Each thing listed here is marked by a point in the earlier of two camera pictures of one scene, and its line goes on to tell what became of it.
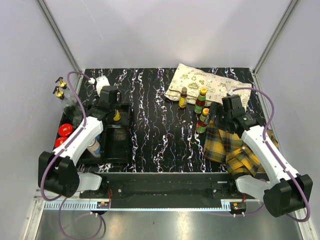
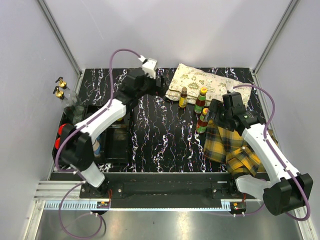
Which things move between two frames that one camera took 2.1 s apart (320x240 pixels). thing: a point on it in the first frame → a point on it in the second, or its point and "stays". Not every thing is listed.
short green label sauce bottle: x=201 y=125 stays
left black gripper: x=116 y=104 → x=157 y=90
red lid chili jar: x=59 y=140 stays
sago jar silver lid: x=94 y=149 stays
